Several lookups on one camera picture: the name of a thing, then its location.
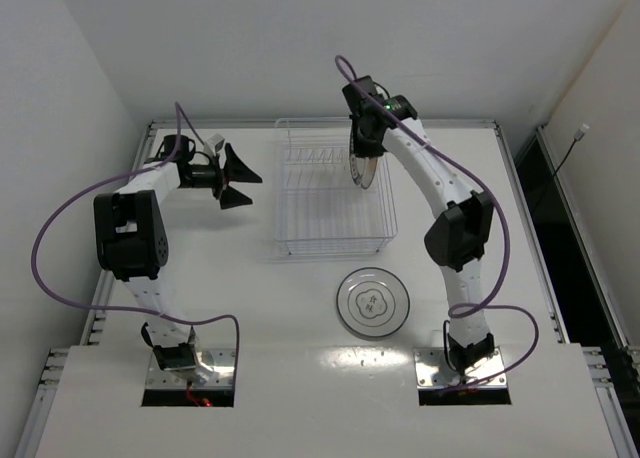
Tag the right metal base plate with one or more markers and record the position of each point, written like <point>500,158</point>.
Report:
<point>433,372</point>

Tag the black cable white connector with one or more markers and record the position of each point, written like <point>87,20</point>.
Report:
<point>577,137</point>

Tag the orange sunburst plate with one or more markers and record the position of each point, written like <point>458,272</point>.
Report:
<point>369,173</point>

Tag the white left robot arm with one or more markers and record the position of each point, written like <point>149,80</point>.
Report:
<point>132,243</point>

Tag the dark green ring plate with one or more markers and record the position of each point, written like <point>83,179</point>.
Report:
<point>356,174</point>

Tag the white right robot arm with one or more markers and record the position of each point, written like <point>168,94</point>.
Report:
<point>462,215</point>

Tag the metal base plate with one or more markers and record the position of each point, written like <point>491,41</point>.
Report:
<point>433,372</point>
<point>214,371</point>

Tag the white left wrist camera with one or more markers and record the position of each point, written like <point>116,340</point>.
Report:
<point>214,145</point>

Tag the white plate green rim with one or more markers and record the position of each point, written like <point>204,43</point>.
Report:
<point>372,303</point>

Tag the white wire dish rack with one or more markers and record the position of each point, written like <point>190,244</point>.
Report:
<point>319,210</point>

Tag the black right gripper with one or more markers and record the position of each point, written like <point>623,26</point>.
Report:
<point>365,148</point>

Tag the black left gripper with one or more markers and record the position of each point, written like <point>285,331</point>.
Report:
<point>220,176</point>

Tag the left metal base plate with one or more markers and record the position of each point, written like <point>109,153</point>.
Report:
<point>214,371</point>

